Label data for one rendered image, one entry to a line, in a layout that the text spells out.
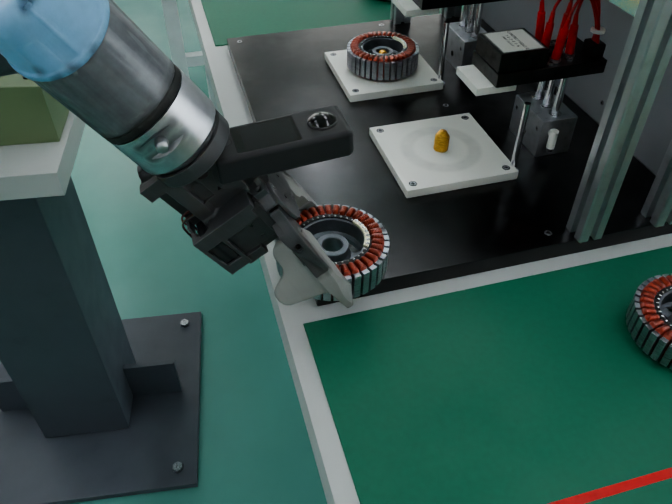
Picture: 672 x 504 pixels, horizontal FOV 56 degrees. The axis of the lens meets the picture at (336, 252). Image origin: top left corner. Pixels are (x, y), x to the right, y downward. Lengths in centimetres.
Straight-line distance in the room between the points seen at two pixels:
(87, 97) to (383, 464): 37
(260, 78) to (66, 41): 64
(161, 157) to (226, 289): 129
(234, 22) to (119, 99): 86
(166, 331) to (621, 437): 124
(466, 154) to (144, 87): 50
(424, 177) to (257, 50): 45
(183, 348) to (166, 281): 26
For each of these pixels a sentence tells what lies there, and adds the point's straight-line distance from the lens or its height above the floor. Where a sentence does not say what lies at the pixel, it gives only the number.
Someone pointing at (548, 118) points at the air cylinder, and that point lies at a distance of 87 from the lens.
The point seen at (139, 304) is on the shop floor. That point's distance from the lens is 177.
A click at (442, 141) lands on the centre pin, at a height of 80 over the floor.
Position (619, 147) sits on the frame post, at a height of 90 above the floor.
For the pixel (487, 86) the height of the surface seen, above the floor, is 88.
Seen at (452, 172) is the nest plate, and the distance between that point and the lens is 81.
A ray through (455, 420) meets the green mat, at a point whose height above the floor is 75.
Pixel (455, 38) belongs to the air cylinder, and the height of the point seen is 82.
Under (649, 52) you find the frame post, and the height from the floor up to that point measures 100.
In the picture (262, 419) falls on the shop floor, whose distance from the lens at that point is 149.
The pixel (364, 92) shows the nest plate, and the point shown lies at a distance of 97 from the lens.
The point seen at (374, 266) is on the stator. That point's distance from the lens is 59.
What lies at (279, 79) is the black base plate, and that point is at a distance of 104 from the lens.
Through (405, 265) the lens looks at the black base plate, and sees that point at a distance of 69.
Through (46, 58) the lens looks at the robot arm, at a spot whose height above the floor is 107.
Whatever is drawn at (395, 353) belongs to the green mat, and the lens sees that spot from 63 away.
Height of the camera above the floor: 125
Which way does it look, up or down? 43 degrees down
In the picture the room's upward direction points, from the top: straight up
